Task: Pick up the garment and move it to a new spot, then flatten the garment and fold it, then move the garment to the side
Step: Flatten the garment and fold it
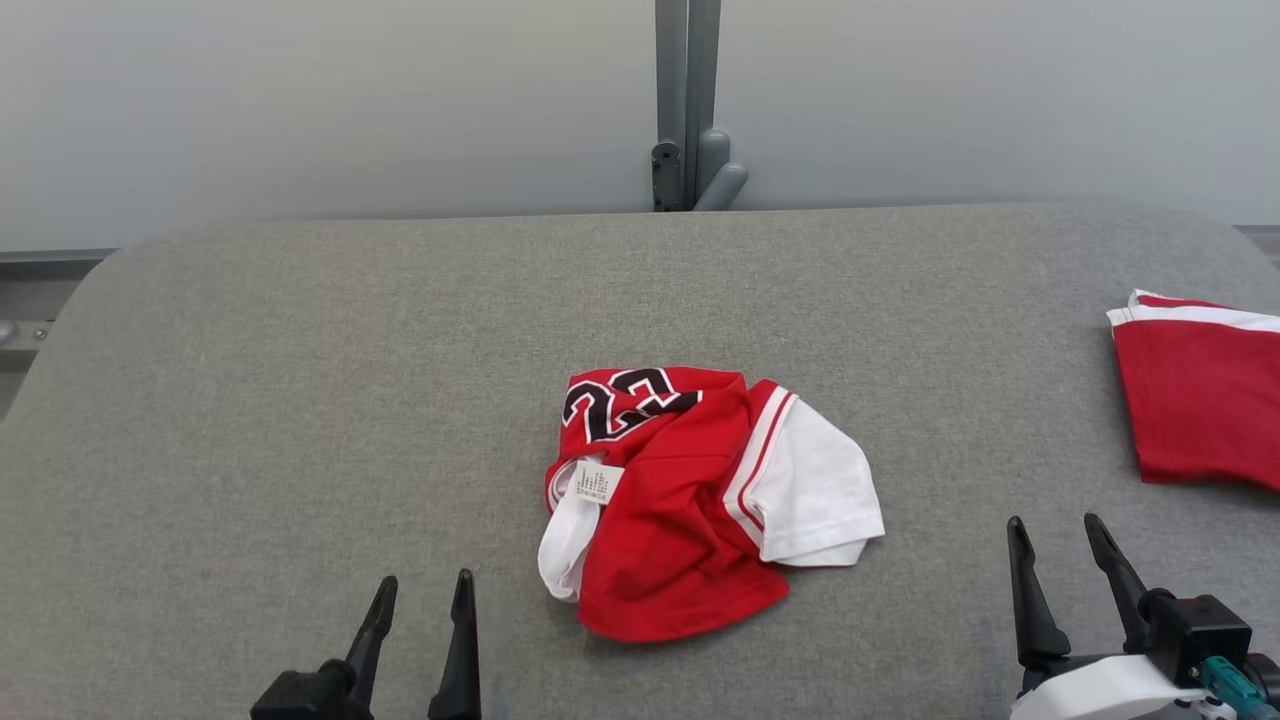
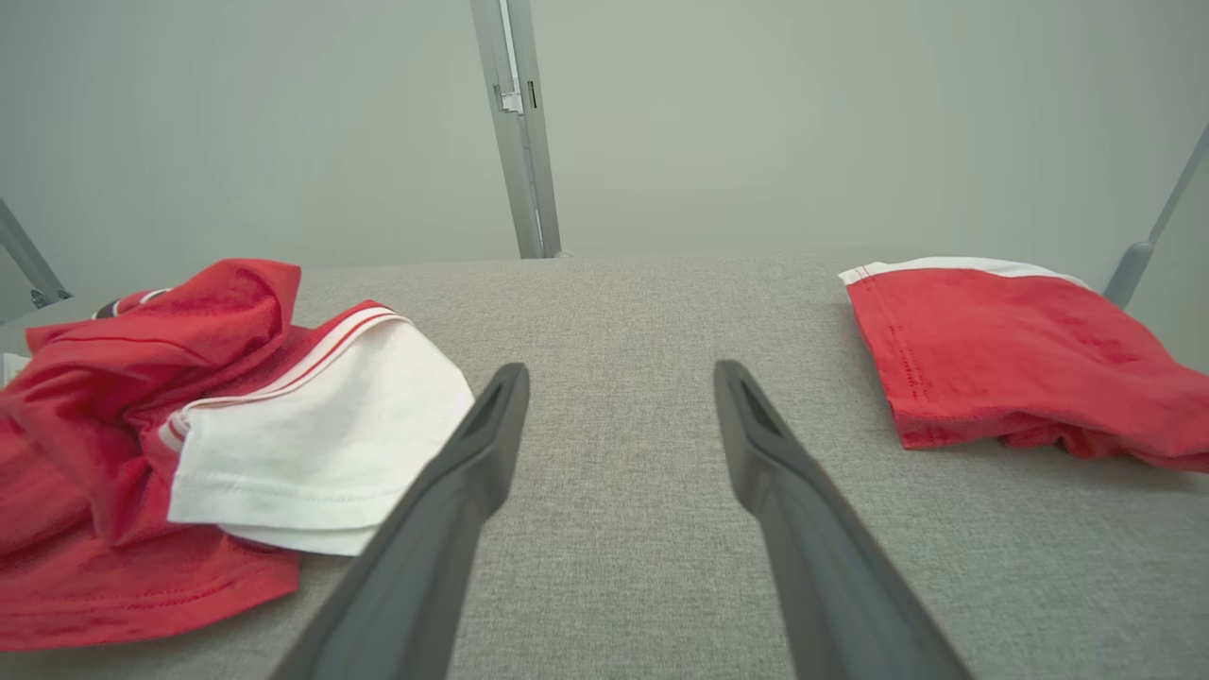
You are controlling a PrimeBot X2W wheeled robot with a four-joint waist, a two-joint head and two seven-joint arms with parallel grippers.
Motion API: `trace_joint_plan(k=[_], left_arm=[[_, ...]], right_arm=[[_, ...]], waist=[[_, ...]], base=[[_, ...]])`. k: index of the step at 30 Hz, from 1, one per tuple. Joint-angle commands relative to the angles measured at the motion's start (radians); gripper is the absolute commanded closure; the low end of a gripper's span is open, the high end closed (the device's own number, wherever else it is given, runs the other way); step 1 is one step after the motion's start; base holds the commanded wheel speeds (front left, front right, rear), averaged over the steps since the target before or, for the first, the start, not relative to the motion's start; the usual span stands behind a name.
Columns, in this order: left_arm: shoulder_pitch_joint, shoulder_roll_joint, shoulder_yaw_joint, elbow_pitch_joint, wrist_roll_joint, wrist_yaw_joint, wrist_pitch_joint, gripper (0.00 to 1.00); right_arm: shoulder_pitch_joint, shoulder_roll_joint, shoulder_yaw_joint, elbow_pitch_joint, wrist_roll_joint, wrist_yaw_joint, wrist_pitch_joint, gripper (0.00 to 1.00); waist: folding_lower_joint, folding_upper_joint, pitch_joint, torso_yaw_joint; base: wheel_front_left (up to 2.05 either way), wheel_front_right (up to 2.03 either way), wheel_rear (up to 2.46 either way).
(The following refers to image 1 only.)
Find dark grey post bracket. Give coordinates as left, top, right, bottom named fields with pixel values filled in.
left=651, top=140, right=684, bottom=212

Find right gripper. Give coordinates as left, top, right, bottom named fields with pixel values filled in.
left=1007, top=513, right=1211, bottom=720

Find grey metal post bracket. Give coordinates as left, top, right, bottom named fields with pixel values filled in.
left=655, top=0, right=722, bottom=212

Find red jersey with white sleeves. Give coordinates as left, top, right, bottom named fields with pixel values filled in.
left=538, top=366, right=886, bottom=643

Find teal cable connector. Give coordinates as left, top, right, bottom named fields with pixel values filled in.
left=1200, top=655, right=1256, bottom=720

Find red shorts with white band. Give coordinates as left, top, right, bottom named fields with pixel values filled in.
left=1105, top=290, right=1280, bottom=493

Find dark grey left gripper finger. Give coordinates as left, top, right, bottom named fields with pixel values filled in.
left=430, top=570, right=482, bottom=720
left=345, top=575, right=399, bottom=703

